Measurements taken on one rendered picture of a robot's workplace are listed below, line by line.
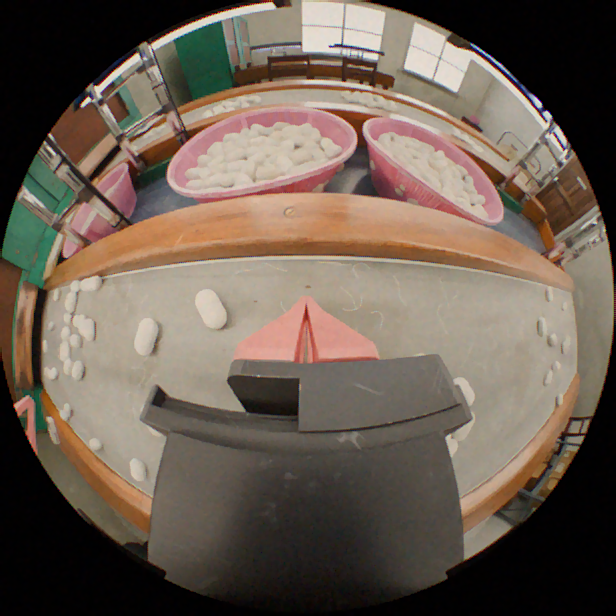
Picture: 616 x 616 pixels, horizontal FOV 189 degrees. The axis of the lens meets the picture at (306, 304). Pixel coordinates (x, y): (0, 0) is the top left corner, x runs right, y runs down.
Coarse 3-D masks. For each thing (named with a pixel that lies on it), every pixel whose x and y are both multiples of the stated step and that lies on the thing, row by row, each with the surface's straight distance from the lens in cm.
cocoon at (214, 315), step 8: (200, 296) 15; (208, 296) 15; (216, 296) 15; (200, 304) 15; (208, 304) 14; (216, 304) 14; (200, 312) 15; (208, 312) 14; (216, 312) 14; (224, 312) 14; (208, 320) 14; (216, 320) 14; (224, 320) 14; (216, 328) 15
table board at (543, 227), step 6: (540, 222) 110; (546, 222) 109; (540, 228) 109; (546, 228) 108; (540, 234) 109; (546, 234) 107; (552, 234) 108; (546, 240) 107; (552, 240) 106; (546, 246) 107; (552, 246) 106; (552, 258) 105; (558, 258) 104; (564, 270) 103
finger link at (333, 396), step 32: (288, 320) 8; (256, 352) 6; (288, 352) 6; (256, 384) 6; (288, 384) 5; (320, 384) 5; (352, 384) 5; (384, 384) 5; (416, 384) 6; (448, 384) 6; (320, 416) 5; (352, 416) 5; (384, 416) 5; (416, 416) 5
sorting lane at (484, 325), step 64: (320, 256) 16; (128, 320) 24; (192, 320) 17; (256, 320) 15; (384, 320) 16; (448, 320) 19; (512, 320) 31; (64, 384) 51; (128, 384) 24; (192, 384) 17; (512, 384) 31; (128, 448) 30; (512, 448) 40
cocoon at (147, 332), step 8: (144, 320) 19; (152, 320) 19; (144, 328) 19; (152, 328) 19; (136, 336) 19; (144, 336) 19; (152, 336) 19; (136, 344) 19; (144, 344) 19; (152, 344) 19; (144, 352) 19
